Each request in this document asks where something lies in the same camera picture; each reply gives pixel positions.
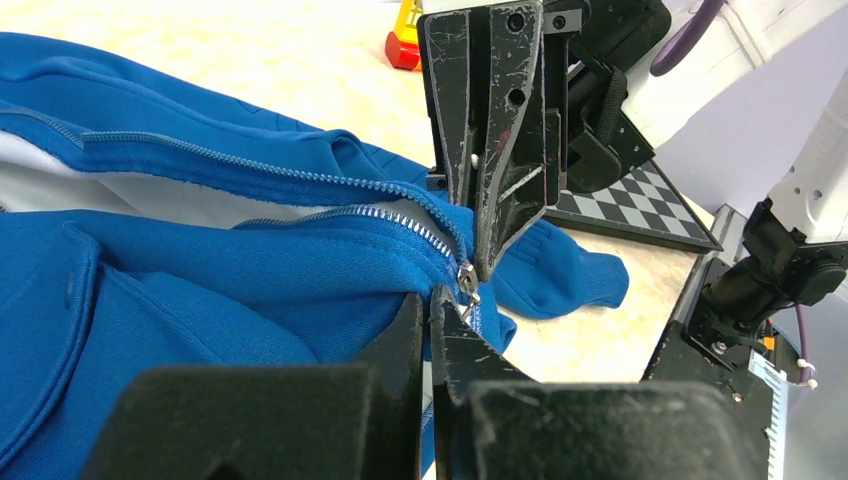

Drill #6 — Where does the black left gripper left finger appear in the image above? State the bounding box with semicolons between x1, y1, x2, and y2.
81;293;424;479

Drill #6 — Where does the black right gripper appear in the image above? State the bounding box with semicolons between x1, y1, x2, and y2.
418;1;671;282

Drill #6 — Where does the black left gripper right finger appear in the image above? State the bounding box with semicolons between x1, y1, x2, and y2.
430;286;762;479

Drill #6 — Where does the blue zip jacket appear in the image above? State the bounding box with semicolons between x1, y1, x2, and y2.
1;32;629;479

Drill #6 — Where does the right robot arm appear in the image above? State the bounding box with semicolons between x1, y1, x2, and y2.
480;1;847;323

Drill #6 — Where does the yellow red toy block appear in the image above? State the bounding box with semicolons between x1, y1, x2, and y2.
384;0;423;71

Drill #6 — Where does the black white checkerboard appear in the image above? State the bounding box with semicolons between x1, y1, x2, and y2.
545;160;721;254

